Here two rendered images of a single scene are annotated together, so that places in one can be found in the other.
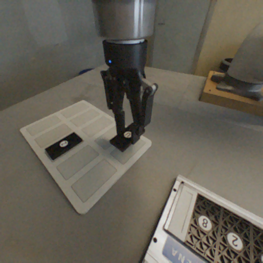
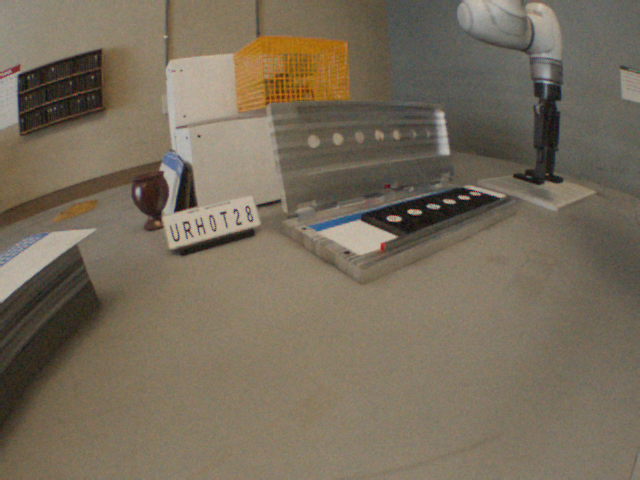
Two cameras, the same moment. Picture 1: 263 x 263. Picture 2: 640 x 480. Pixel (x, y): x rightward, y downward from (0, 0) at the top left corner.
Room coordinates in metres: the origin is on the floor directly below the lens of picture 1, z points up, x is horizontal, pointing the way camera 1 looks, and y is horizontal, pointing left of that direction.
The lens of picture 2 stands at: (0.01, -0.79, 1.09)
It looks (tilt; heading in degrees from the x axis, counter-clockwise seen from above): 23 degrees down; 115
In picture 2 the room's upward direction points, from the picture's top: 3 degrees counter-clockwise
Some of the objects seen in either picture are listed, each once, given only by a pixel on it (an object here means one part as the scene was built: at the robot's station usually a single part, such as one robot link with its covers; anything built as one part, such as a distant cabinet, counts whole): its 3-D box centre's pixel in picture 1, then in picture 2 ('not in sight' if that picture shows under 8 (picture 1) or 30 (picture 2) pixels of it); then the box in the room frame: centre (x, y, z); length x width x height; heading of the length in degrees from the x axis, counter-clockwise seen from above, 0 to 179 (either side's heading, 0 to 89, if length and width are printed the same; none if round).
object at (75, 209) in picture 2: not in sight; (76, 207); (-1.10, -0.39, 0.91); 0.22 x 0.18 x 0.02; 142
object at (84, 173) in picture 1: (83, 136); (544, 187); (0.31, 0.17, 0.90); 0.40 x 0.27 x 0.01; 49
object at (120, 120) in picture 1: (120, 123); (549, 162); (0.27, 0.03, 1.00); 0.03 x 0.01 x 0.07; 140
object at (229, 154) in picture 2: not in sight; (306, 113); (-0.41, 0.05, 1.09); 0.75 x 0.40 x 0.38; 57
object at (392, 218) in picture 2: not in sight; (393, 222); (-0.08, -0.34, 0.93); 0.10 x 0.05 x 0.01; 147
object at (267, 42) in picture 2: not in sight; (288, 76); (-0.40, -0.06, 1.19); 0.23 x 0.20 x 0.17; 57
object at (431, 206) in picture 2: not in sight; (433, 209); (-0.02, -0.26, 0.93); 0.10 x 0.05 x 0.01; 147
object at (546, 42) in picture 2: not in sight; (539, 31); (0.24, 0.01, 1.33); 0.13 x 0.11 x 0.16; 25
